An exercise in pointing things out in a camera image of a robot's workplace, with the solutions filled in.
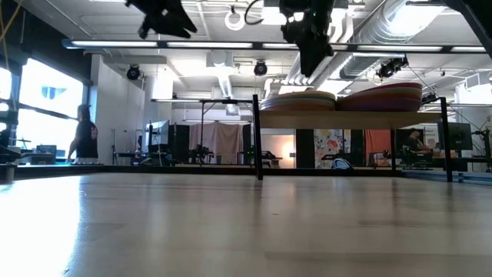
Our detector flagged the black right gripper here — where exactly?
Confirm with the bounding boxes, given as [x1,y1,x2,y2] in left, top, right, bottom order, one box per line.
[279,0,335,78]

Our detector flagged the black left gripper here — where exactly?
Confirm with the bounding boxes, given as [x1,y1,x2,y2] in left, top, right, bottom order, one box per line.
[125,0,198,40]

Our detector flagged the beige grey plate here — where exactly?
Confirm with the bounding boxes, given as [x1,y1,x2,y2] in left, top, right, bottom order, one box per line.
[261,91,337,100]

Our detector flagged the rust orange plate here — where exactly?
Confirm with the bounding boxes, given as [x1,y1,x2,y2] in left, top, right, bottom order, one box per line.
[337,95,423,103]

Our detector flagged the wooden shelf with black legs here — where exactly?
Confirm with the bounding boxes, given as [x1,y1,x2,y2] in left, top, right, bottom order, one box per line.
[251,94,454,182]

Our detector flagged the overhead LED light bar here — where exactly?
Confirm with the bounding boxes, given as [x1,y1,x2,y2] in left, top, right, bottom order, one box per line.
[61,37,492,54]

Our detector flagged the floral poster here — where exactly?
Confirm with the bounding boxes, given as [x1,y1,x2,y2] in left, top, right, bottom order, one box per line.
[314,128,345,169]

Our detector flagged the background monitor on stand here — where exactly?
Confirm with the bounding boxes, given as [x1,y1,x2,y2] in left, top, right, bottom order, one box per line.
[144,119,171,154]

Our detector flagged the orange curtain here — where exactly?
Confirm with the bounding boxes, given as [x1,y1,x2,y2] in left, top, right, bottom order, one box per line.
[364,129,397,155]

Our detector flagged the blue and white round object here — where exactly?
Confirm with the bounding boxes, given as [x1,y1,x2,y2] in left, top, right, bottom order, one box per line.
[331,157,354,171]

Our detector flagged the black cabinet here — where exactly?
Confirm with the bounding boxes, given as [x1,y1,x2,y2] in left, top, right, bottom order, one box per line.
[168,123,191,165]

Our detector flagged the beige curtain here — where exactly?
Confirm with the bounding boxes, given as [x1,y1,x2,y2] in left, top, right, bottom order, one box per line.
[188,122,245,165]

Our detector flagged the person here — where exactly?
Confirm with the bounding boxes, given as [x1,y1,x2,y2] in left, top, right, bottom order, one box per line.
[67,103,99,165]
[403,129,434,155]

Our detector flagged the black background monitor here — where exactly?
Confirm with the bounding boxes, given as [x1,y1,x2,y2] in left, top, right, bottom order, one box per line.
[445,122,474,152]

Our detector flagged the silver ventilation duct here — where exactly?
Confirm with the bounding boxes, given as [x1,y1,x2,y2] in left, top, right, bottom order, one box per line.
[340,0,427,80]

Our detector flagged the tall black background frame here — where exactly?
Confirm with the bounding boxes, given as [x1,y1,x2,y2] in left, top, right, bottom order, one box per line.
[150,98,254,166]

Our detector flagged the black aluminium table frame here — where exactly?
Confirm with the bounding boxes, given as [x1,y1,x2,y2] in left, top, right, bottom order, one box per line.
[0,163,492,188]

